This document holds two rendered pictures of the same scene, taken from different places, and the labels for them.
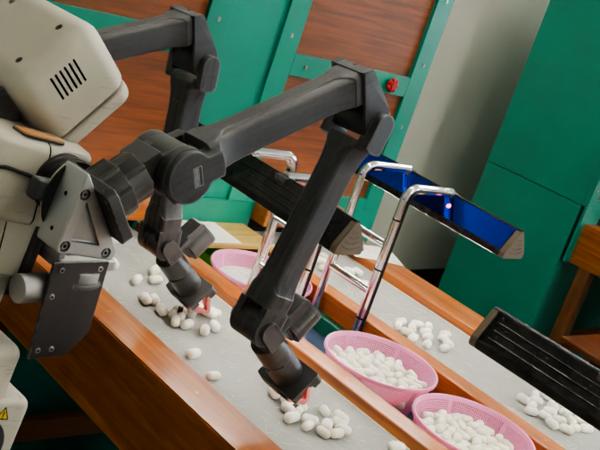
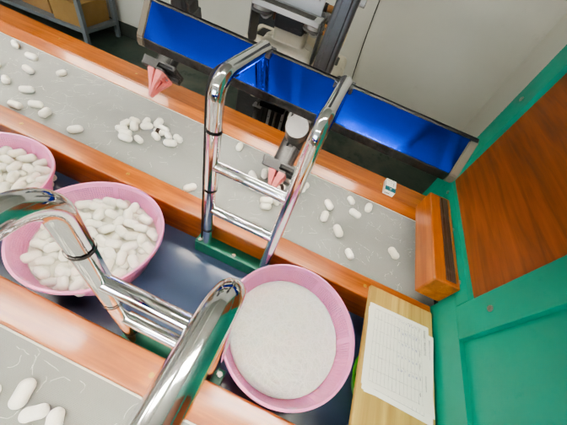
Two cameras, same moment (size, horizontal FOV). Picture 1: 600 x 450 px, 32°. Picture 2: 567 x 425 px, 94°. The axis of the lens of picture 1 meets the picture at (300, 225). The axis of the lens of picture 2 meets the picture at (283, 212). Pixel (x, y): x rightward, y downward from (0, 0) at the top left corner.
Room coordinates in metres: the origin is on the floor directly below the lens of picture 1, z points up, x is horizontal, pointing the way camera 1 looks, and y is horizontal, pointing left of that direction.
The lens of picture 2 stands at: (2.58, -0.14, 1.28)
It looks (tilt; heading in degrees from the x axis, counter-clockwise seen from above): 48 degrees down; 141
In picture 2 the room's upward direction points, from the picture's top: 22 degrees clockwise
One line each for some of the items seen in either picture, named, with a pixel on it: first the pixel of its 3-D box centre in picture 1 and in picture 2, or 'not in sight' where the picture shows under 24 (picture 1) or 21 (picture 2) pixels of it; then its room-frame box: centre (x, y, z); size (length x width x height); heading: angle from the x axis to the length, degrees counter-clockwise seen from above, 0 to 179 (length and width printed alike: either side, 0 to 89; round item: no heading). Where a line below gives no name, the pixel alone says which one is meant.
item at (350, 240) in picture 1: (257, 177); (301, 85); (2.17, 0.12, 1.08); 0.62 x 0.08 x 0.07; 47
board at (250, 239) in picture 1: (212, 234); (395, 377); (2.64, 0.21, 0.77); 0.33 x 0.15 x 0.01; 137
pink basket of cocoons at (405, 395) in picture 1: (374, 377); (98, 241); (2.19, -0.27, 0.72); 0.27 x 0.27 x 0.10
